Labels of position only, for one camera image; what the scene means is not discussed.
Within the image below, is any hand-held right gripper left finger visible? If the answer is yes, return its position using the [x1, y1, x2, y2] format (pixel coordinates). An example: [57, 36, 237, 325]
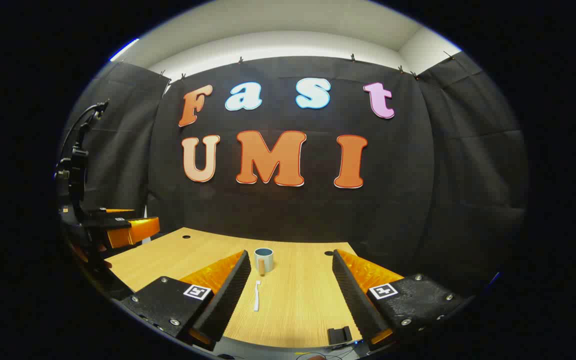
[118, 250, 252, 352]

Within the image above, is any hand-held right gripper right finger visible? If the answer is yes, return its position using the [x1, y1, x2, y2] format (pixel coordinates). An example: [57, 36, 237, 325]
[331, 249, 476, 351]

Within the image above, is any light blue cup wooden handle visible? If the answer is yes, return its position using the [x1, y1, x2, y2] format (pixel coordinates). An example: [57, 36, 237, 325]
[254, 247, 274, 276]

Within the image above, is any wooden desktop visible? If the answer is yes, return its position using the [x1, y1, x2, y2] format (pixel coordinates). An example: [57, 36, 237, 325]
[104, 227, 409, 349]

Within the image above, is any small black block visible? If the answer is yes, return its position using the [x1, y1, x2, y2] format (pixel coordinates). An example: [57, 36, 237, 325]
[328, 326, 353, 346]

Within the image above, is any black backdrop cloth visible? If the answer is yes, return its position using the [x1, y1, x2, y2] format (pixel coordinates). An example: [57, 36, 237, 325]
[60, 52, 529, 301]

